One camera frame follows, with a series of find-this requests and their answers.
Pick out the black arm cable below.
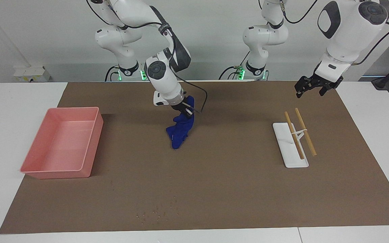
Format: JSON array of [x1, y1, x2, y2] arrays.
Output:
[[86, 0, 208, 113], [258, 0, 389, 66]]

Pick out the water droplets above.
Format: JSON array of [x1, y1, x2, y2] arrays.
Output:
[[135, 197, 180, 224]]

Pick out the white wall socket box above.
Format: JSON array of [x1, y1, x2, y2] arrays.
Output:
[[13, 66, 51, 82]]

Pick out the black right base cable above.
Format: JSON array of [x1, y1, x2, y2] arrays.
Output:
[[105, 65, 119, 82]]

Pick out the white rack with wooden rods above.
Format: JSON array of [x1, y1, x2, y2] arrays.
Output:
[[273, 108, 317, 168]]

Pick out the black left base cables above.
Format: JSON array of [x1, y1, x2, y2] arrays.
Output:
[[219, 51, 250, 80]]

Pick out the brown table mat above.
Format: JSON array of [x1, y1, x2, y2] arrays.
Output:
[[0, 80, 389, 234]]

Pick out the blue towel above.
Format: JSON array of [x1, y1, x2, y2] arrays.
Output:
[[166, 96, 195, 150]]

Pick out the pink plastic bin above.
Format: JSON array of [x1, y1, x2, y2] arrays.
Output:
[[20, 107, 104, 179]]

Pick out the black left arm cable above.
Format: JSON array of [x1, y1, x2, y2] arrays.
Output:
[[258, 0, 389, 66]]

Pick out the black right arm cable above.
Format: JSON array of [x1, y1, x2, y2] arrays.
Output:
[[86, 0, 208, 113]]

